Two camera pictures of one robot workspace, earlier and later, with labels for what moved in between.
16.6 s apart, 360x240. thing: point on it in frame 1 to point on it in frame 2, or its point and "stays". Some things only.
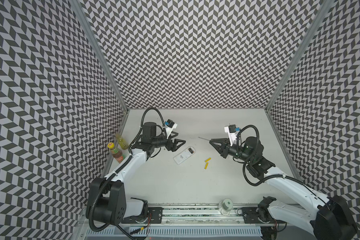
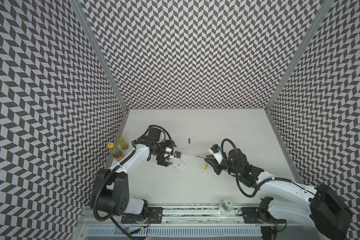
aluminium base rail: [210, 216] stays
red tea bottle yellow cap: [116, 153] stays
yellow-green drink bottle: [123, 144] stays
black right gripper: [226, 148] to [219, 164]
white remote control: [184, 155] to [179, 165]
